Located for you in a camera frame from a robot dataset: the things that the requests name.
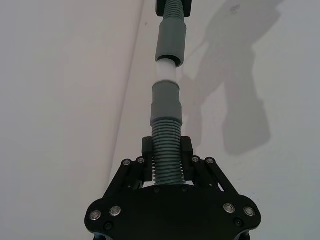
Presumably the grey corrugated hose with cuff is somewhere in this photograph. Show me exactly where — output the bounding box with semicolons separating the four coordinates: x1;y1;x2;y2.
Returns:
149;79;186;187
154;0;188;68

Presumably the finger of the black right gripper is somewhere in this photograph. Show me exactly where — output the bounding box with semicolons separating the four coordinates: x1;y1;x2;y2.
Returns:
181;0;194;18
155;0;167;18

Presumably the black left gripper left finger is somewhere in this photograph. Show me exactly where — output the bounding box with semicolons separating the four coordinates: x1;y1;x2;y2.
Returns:
84;136;154;229

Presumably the white table cloth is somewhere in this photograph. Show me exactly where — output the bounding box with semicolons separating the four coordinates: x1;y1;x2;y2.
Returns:
108;0;320;240

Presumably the white plastic connector tube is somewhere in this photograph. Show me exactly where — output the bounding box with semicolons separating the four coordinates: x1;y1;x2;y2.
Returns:
155;58;179;85

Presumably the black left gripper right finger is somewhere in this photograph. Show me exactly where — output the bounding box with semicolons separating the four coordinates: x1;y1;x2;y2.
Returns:
180;136;262;229

